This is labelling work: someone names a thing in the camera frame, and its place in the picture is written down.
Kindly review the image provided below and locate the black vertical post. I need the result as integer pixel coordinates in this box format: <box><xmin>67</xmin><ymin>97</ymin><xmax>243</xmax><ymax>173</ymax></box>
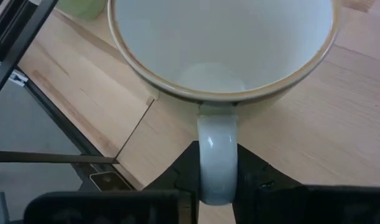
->
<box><xmin>0</xmin><ymin>0</ymin><xmax>121</xmax><ymax>165</ymax></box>

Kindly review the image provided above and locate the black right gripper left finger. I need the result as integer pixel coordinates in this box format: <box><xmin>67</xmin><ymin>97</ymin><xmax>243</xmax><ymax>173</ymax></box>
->
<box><xmin>144</xmin><ymin>141</ymin><xmax>200</xmax><ymax>200</ymax></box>

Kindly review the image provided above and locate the tall yellow-green mug white handle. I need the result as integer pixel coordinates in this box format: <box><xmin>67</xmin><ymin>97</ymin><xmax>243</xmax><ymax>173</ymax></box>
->
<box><xmin>107</xmin><ymin>0</ymin><xmax>341</xmax><ymax>206</ymax></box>

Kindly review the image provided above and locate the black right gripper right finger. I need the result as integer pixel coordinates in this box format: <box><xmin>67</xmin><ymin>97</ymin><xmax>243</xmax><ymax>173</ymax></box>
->
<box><xmin>233</xmin><ymin>142</ymin><xmax>303</xmax><ymax>224</ymax></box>

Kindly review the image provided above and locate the green ribbed cup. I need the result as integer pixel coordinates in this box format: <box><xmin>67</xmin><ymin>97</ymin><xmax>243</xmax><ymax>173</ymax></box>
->
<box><xmin>55</xmin><ymin>0</ymin><xmax>107</xmax><ymax>20</ymax></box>

